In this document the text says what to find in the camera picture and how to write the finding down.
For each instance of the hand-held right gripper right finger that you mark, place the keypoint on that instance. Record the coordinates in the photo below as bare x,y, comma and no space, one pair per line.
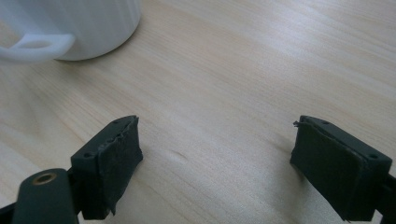
336,168

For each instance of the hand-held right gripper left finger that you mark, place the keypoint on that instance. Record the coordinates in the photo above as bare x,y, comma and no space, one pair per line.
106,168

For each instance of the white ribbed cup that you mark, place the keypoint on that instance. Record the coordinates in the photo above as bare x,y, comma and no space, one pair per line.
77,28

